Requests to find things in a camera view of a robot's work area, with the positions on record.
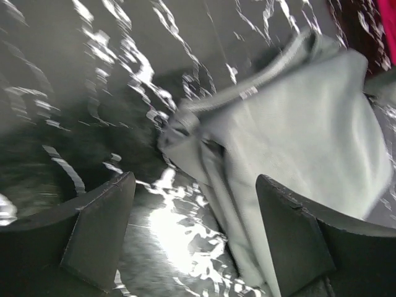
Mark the grey t shirt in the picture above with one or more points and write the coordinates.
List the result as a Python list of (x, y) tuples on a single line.
[(305, 122)]

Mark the pink folded t shirt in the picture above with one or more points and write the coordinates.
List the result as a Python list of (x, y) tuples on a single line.
[(388, 18)]

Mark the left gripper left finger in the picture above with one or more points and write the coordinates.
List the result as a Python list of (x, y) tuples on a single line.
[(72, 249)]

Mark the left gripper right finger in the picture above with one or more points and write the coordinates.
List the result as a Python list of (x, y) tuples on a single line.
[(317, 251)]

